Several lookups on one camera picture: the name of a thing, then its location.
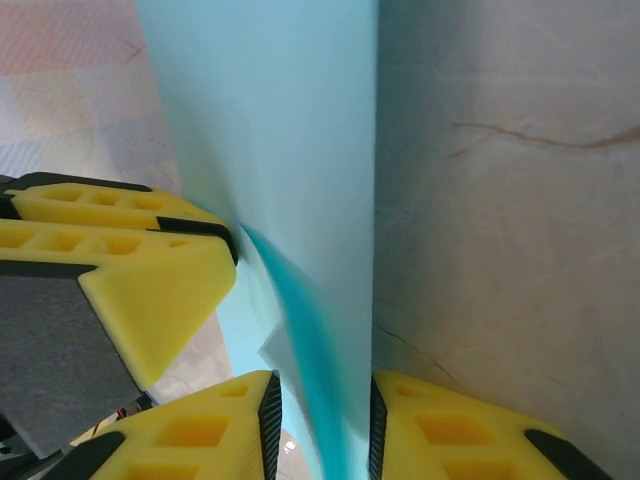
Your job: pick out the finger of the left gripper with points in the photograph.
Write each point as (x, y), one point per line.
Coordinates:
(100, 205)
(150, 300)

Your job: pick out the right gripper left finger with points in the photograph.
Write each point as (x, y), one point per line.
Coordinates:
(200, 435)

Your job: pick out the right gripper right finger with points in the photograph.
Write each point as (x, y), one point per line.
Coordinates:
(450, 440)

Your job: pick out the light blue cloth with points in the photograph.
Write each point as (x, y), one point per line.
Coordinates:
(275, 125)

